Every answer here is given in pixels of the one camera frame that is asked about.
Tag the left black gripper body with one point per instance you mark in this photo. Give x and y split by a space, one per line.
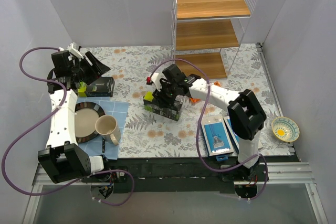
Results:
87 64

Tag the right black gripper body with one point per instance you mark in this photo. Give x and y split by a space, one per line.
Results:
163 98

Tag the black green razor box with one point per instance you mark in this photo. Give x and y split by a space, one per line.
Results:
152 105
102 87

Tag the orange BIC razor pack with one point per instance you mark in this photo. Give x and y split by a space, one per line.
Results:
195 101

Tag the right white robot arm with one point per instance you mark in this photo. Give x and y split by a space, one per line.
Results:
246 115

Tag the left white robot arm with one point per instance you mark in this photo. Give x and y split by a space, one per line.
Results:
62 159

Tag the dark rimmed ceramic plate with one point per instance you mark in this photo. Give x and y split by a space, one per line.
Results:
86 115

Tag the beige ceramic mug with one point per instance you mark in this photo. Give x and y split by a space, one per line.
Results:
107 127

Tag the floral table mat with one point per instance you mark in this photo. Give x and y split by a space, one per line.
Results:
149 135

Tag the blue Harry's razor box left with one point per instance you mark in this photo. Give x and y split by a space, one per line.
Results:
216 136

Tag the blue harry's razor box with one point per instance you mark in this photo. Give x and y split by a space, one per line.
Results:
216 136
233 137

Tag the dark knife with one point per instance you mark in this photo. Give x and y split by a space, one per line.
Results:
103 146

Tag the blue checked cloth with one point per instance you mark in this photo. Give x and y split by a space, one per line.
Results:
117 109

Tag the blue Harry's razor box right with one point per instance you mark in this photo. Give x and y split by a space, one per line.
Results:
233 137

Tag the yellow patterned bowl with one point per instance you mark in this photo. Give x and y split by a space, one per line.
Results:
285 129

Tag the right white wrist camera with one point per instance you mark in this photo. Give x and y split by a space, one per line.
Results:
154 79

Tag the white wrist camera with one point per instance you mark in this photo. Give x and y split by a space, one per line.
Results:
154 79
74 50

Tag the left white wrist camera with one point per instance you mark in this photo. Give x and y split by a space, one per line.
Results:
74 50

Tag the white wire wooden shelf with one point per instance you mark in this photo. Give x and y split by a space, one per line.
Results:
202 30

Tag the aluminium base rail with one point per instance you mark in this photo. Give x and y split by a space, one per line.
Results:
186 174

